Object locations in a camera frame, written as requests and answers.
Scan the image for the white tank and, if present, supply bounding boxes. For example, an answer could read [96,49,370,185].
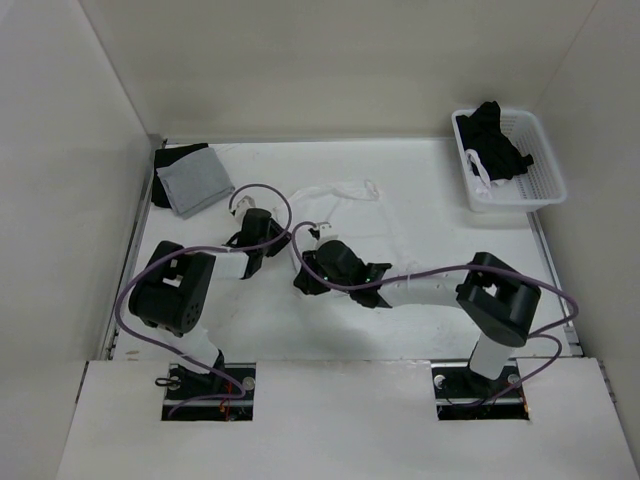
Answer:
[465,149,506,199]
[288,180,417,272]

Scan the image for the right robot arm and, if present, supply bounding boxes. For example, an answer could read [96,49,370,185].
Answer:
[293,240,541,396]

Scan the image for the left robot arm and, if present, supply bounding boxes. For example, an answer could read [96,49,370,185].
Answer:
[128,206,291,399]

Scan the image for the folded grey tank top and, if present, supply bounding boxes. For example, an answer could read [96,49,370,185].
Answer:
[158,147,235,219]

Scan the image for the folded black tank top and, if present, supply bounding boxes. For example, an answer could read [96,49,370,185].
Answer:
[151,143,208,209]

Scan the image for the white tank top in basket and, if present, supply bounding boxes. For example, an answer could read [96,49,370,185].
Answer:
[465,149,506,199]

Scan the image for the crumpled black tank top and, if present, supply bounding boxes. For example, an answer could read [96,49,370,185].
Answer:
[456,101,534,181]

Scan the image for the white plastic basket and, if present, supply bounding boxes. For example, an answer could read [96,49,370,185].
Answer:
[451,108,567,213]

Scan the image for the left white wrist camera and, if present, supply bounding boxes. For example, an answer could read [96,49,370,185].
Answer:
[230,195,256,218]

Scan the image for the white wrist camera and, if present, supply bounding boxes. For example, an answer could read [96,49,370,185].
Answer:
[309,222,338,243]
[230,195,256,218]

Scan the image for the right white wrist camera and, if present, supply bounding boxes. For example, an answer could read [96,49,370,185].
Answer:
[309,222,338,243]

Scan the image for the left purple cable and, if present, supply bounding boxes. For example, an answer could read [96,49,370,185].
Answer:
[114,182,295,420]

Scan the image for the purple cable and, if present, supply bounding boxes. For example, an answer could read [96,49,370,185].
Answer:
[114,182,295,420]
[291,220,580,409]

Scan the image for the left metal table rail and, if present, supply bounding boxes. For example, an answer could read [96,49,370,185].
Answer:
[93,133,166,360]

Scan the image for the metal table rail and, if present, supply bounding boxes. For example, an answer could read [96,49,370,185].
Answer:
[527,212,584,357]
[93,133,166,360]

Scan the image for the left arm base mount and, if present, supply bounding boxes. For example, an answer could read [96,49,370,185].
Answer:
[155,363,257,422]

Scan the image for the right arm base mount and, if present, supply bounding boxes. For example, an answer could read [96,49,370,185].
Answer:
[431,361,529,421]

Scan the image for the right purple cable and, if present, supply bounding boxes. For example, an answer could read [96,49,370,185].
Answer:
[291,220,580,409]

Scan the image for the right metal table rail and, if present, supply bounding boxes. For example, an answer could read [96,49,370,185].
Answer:
[527,212,584,357]

